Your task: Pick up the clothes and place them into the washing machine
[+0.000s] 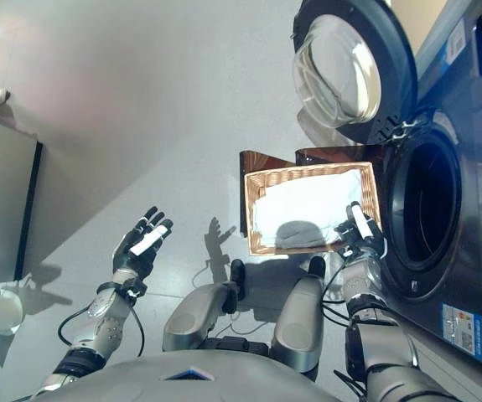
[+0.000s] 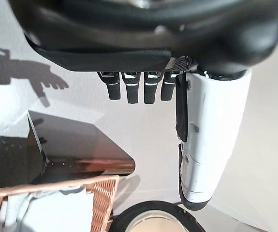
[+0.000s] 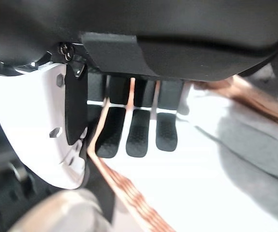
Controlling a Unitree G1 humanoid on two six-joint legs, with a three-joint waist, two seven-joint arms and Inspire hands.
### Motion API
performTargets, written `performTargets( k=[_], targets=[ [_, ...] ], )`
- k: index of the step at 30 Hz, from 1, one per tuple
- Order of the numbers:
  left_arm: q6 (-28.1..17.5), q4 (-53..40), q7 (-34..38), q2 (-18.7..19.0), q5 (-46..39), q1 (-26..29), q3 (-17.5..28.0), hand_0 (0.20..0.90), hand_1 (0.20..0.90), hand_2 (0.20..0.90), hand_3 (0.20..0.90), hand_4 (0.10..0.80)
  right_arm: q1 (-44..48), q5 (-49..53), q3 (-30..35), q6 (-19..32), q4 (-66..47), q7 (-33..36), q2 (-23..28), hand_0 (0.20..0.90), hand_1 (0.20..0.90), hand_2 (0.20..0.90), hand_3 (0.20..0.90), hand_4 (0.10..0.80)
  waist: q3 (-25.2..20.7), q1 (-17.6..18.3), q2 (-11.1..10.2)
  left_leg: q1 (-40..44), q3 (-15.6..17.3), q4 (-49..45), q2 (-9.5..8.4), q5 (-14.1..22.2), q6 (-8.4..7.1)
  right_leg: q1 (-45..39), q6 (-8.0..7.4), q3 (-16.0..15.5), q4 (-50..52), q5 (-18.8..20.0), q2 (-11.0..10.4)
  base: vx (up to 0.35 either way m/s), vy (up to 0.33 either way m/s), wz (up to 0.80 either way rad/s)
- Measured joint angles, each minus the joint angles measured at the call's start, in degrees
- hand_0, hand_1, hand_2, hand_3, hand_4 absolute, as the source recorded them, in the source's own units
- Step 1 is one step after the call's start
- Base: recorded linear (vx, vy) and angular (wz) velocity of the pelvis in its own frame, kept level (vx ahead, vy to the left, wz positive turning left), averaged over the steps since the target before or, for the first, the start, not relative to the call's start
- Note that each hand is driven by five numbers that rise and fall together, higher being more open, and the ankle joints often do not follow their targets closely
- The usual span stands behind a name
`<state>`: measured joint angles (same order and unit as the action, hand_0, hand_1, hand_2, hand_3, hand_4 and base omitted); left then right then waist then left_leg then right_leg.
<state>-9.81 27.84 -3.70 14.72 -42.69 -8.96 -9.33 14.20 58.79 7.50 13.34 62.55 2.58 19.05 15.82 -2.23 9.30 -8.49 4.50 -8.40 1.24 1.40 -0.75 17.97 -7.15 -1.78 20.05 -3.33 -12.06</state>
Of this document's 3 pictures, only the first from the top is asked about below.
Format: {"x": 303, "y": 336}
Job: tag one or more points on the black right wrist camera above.
{"x": 346, "y": 252}

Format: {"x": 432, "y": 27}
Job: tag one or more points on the silver robot leg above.
{"x": 194, "y": 318}
{"x": 299, "y": 326}

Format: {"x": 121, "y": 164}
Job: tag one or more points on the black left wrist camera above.
{"x": 136, "y": 289}

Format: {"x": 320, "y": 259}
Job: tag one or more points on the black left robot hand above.
{"x": 133, "y": 259}

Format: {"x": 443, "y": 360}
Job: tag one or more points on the blue energy label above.
{"x": 462, "y": 331}

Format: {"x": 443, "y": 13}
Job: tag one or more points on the wicker laundry basket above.
{"x": 370, "y": 188}

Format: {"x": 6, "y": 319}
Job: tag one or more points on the glossy brown stand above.
{"x": 257, "y": 161}

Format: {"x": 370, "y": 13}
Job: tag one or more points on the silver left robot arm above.
{"x": 106, "y": 318}

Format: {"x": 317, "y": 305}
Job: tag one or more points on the silver left robot leg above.
{"x": 194, "y": 318}

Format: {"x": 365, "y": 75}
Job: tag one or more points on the grey front-load washing machine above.
{"x": 475, "y": 188}

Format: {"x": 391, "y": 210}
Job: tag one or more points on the small square washer badge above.
{"x": 414, "y": 286}

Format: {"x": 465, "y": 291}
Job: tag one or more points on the silver right robot leg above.
{"x": 299, "y": 326}

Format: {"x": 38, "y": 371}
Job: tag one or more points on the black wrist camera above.
{"x": 136, "y": 289}
{"x": 346, "y": 252}

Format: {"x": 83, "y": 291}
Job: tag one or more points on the washing machine glass door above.
{"x": 391, "y": 63}

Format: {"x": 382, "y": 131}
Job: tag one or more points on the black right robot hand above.
{"x": 372, "y": 245}

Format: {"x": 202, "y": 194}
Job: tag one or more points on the grey robot torso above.
{"x": 140, "y": 381}

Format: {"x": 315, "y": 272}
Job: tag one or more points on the small blue washer sticker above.
{"x": 455, "y": 42}

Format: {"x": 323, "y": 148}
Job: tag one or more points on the grey panel with blue edge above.
{"x": 1, "y": 188}

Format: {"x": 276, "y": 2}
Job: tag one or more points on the blue white chest emblem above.
{"x": 190, "y": 373}

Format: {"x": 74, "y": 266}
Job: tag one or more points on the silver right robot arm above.
{"x": 374, "y": 335}

